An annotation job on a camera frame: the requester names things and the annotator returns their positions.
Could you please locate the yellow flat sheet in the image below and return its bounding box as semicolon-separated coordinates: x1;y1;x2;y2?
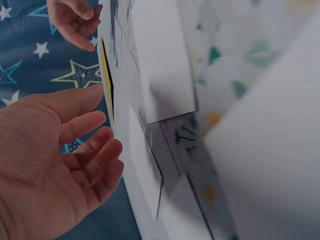
99;36;115;124

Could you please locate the white cardboard box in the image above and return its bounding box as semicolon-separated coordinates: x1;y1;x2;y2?
96;0;320;240

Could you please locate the person's right hand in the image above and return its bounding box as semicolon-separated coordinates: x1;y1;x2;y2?
46;0;104;53

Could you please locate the person's left hand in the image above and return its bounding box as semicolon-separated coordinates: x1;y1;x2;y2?
0;83;125;240

